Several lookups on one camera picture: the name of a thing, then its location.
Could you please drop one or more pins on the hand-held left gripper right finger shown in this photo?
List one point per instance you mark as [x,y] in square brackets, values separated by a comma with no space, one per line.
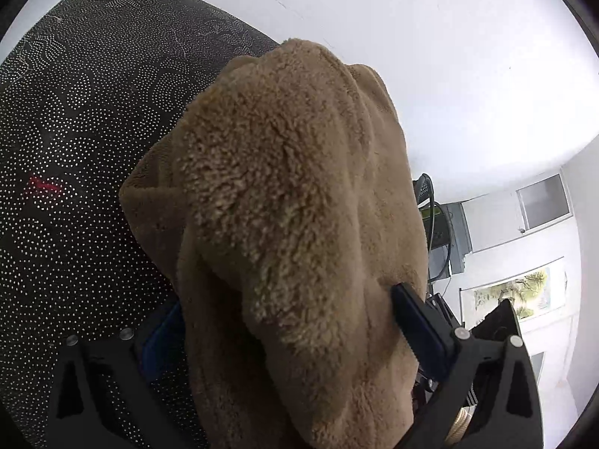
[419,332]

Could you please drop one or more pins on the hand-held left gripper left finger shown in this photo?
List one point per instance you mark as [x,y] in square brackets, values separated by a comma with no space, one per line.
[159,336]

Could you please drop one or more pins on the brown fleece garment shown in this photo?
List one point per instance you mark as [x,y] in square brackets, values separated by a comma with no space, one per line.
[290,196]

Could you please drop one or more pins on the beige rolls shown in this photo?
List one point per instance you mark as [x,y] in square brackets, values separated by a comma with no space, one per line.
[458,425]

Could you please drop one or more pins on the window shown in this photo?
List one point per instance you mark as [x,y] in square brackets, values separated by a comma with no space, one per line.
[543,201]

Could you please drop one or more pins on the black mesh chair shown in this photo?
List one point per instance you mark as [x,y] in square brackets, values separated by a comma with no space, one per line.
[423,189]

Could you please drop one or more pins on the black dotted mat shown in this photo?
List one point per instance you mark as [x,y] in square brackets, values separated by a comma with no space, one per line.
[93,103]

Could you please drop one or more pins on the wall picture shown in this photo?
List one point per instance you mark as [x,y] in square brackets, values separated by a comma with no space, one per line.
[529,290]

